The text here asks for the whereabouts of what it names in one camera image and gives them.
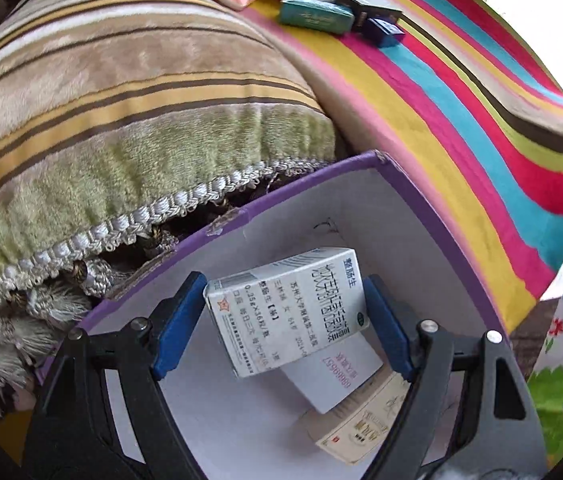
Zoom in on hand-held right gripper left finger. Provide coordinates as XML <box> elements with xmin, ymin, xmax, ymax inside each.
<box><xmin>24</xmin><ymin>271</ymin><xmax>208</xmax><ymax>480</ymax></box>

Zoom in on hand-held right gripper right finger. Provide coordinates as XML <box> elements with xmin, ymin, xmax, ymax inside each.
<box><xmin>364</xmin><ymin>275</ymin><xmax>549</xmax><ymax>480</ymax></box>

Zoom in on white medicine box blue print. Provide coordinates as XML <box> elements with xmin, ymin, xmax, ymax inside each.
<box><xmin>204</xmin><ymin>246</ymin><xmax>371</xmax><ymax>378</ymax></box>

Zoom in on purple cardboard box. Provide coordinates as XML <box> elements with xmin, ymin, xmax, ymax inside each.
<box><xmin>36</xmin><ymin>150</ymin><xmax>512</xmax><ymax>480</ymax></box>

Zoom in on white box red numbers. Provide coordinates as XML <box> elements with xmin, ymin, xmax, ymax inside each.
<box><xmin>281</xmin><ymin>335</ymin><xmax>385</xmax><ymax>415</ymax></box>

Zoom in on cream box gold trim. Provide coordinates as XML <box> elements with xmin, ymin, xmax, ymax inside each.
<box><xmin>304</xmin><ymin>372</ymin><xmax>412</xmax><ymax>466</ymax></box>

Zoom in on beige striped tasselled cushion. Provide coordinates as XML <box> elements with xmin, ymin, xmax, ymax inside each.
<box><xmin>0</xmin><ymin>0</ymin><xmax>342</xmax><ymax>411</ymax></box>

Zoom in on colourful striped blanket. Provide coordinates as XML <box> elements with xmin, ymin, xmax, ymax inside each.
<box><xmin>249</xmin><ymin>0</ymin><xmax>563</xmax><ymax>333</ymax></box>

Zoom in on small blue box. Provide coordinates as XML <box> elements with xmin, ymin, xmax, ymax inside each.
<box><xmin>361</xmin><ymin>17</ymin><xmax>406</xmax><ymax>49</ymax></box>

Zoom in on teal cardboard box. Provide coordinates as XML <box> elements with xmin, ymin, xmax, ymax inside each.
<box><xmin>279</xmin><ymin>0</ymin><xmax>356</xmax><ymax>36</ymax></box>

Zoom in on black cardboard box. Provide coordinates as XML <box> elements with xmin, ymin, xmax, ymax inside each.
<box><xmin>335</xmin><ymin>0</ymin><xmax>403</xmax><ymax>31</ymax></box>

